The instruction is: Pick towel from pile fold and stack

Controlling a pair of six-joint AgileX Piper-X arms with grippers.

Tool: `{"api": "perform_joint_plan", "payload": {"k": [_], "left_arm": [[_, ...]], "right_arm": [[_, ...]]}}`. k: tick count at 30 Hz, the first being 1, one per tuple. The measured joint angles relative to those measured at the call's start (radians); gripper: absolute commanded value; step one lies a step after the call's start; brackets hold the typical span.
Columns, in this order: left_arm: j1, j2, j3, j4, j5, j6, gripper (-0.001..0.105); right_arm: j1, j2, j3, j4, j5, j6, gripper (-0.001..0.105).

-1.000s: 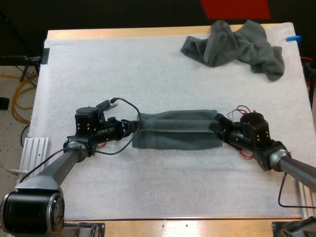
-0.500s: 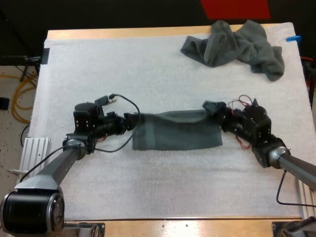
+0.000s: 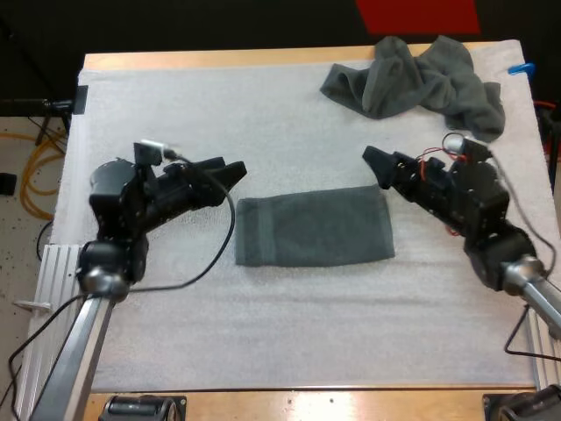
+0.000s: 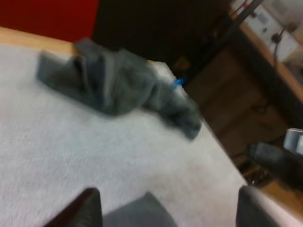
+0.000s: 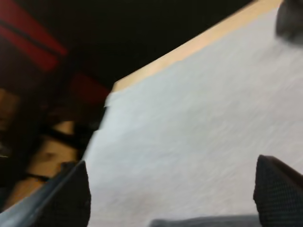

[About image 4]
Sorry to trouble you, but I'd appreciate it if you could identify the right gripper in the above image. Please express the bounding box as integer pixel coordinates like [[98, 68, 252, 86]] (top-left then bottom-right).
[[247, 141, 303, 190]]

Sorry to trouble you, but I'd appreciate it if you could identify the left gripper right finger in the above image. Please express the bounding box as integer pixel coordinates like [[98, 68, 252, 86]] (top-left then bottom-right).
[[236, 185, 286, 227]]

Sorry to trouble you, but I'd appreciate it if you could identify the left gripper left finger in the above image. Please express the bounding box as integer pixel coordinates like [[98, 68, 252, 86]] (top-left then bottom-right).
[[44, 187, 103, 227]]

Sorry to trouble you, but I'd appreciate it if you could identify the folded grey-green towel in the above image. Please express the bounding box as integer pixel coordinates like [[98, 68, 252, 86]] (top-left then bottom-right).
[[103, 191, 176, 227]]

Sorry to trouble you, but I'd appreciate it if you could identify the pile of grey-green towels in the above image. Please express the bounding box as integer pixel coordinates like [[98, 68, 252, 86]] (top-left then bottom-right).
[[35, 37, 202, 140]]

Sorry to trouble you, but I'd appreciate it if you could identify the blue clip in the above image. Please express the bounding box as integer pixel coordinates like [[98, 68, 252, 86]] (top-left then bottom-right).
[[172, 78, 186, 90]]

